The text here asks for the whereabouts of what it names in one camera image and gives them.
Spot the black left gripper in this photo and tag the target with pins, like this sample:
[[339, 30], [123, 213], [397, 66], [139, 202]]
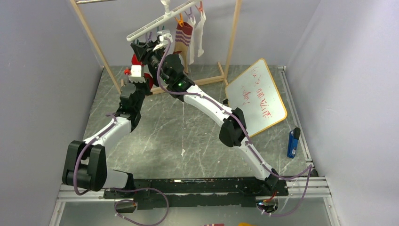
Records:
[[146, 85]]

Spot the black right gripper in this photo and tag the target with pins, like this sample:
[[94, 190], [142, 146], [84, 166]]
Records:
[[144, 51]]

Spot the red sock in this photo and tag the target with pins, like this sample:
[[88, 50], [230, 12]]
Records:
[[147, 74]]

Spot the beige purple striped sock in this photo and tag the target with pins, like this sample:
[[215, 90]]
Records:
[[182, 42]]

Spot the white plastic clip hanger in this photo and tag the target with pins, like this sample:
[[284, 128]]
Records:
[[169, 14]]

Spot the yellow framed whiteboard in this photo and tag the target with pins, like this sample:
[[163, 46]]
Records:
[[254, 92]]

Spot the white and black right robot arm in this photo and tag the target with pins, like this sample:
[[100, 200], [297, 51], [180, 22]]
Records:
[[169, 75]]

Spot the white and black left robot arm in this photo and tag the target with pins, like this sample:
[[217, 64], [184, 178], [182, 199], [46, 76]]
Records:
[[85, 165]]

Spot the white sock left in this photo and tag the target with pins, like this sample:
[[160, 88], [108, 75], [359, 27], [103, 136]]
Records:
[[192, 23]]

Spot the white sock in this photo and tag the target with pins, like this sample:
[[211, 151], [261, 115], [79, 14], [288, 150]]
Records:
[[192, 23], [200, 32]]

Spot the white sock right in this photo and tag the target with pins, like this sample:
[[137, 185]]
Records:
[[200, 32]]

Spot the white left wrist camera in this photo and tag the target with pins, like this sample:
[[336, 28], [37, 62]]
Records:
[[136, 74]]

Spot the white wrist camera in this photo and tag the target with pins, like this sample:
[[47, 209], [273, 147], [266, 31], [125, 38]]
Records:
[[136, 74], [164, 39]]

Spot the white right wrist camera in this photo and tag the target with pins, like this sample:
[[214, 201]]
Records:
[[164, 39]]

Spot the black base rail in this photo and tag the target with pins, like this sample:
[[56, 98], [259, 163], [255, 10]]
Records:
[[161, 193]]

